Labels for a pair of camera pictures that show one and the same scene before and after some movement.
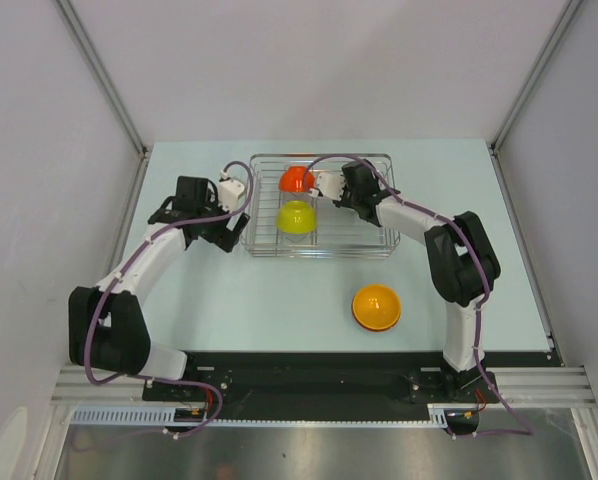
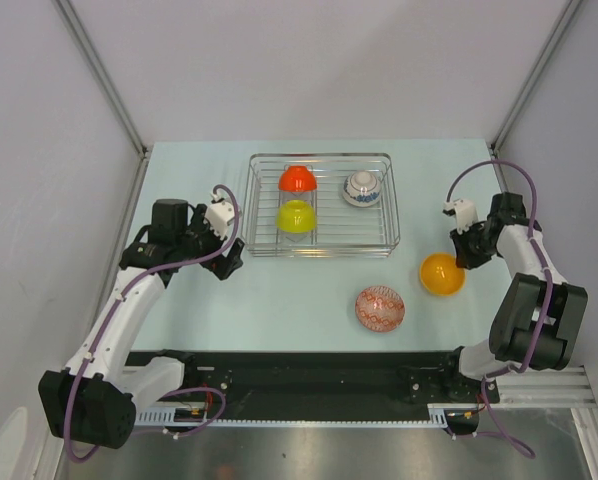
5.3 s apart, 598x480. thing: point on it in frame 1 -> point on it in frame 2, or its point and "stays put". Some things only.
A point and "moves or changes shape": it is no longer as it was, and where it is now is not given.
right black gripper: [344, 201] -> [463, 257]
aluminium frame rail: [567, 386] stays put
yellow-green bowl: [296, 217] stays put
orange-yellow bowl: [376, 306] moves or changes shape
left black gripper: [224, 237] -> [222, 265]
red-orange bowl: [296, 179] stays put
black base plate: [327, 384] stays put
